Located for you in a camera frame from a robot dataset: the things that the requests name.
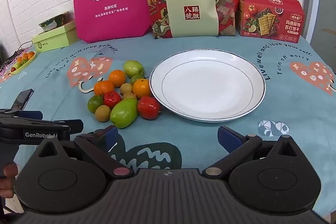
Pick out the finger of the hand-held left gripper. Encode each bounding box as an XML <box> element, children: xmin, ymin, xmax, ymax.
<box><xmin>0</xmin><ymin>89</ymin><xmax>43</xmax><ymax>119</ymax></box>
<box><xmin>0</xmin><ymin>119</ymin><xmax>84</xmax><ymax>134</ymax></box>

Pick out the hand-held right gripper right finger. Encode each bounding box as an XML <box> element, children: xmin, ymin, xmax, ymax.
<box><xmin>202</xmin><ymin>126</ymin><xmax>306</xmax><ymax>178</ymax></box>

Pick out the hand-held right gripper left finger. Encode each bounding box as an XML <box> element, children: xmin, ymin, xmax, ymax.
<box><xmin>33</xmin><ymin>125</ymin><xmax>134</xmax><ymax>180</ymax></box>

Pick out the large green mango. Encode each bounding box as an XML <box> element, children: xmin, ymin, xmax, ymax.
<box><xmin>110</xmin><ymin>98</ymin><xmax>138</xmax><ymax>129</ymax></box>

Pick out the round green lime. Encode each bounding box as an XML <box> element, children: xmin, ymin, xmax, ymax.
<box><xmin>87</xmin><ymin>95</ymin><xmax>104</xmax><ymax>114</ymax></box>

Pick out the small red apple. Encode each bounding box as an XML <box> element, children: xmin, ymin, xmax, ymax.
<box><xmin>103</xmin><ymin>91</ymin><xmax>122</xmax><ymax>109</ymax></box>

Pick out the large red apple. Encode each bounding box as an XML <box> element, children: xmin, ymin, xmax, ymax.
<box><xmin>137</xmin><ymin>96</ymin><xmax>161</xmax><ymax>120</ymax></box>

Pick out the orange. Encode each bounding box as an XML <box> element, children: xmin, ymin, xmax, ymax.
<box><xmin>133</xmin><ymin>79</ymin><xmax>152</xmax><ymax>99</ymax></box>
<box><xmin>94</xmin><ymin>80</ymin><xmax>115</xmax><ymax>97</ymax></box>
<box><xmin>108</xmin><ymin>70</ymin><xmax>127</xmax><ymax>88</ymax></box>

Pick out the white plate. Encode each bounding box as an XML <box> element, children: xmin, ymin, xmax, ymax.
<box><xmin>149</xmin><ymin>49</ymin><xmax>266</xmax><ymax>123</ymax></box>

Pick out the heap of tiny fruits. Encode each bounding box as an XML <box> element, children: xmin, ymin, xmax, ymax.
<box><xmin>12</xmin><ymin>51</ymin><xmax>36</xmax><ymax>69</ymax></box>

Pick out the person's left hand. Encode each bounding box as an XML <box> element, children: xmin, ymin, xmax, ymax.
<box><xmin>0</xmin><ymin>163</ymin><xmax>19</xmax><ymax>198</ymax></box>

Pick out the yellow dish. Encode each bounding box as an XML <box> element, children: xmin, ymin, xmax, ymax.
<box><xmin>9</xmin><ymin>51</ymin><xmax>37</xmax><ymax>75</ymax></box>

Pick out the teal printed tablecloth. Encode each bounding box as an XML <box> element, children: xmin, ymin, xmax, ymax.
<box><xmin>0</xmin><ymin>34</ymin><xmax>336</xmax><ymax>216</ymax></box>

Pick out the small green plum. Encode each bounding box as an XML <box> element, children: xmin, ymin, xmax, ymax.
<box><xmin>130</xmin><ymin>74</ymin><xmax>144</xmax><ymax>85</ymax></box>

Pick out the light green box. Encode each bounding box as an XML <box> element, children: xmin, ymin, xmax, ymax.
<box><xmin>31</xmin><ymin>25</ymin><xmax>78</xmax><ymax>54</ymax></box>

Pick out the green bowl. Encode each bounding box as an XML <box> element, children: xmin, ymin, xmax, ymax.
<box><xmin>39</xmin><ymin>13</ymin><xmax>76</xmax><ymax>32</ymax></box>

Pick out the red cracker box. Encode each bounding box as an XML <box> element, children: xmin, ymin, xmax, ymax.
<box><xmin>236</xmin><ymin>0</ymin><xmax>305</xmax><ymax>44</ymax></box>

